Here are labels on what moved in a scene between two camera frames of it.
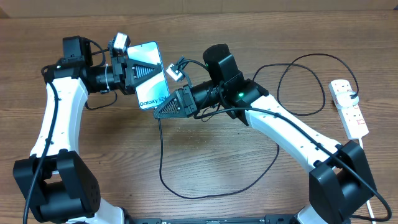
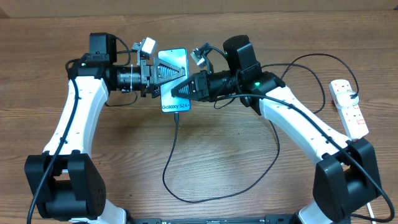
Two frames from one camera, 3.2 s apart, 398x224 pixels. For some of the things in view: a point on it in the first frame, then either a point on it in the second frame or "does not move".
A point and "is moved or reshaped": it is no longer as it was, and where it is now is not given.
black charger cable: [207, 198] -> [286, 71]
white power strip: [352, 119] does not move
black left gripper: [127, 75] -> [150, 77]
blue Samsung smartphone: [152, 91] is moved or reshaped
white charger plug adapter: [344, 99] does not move
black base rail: [267, 219] does not move
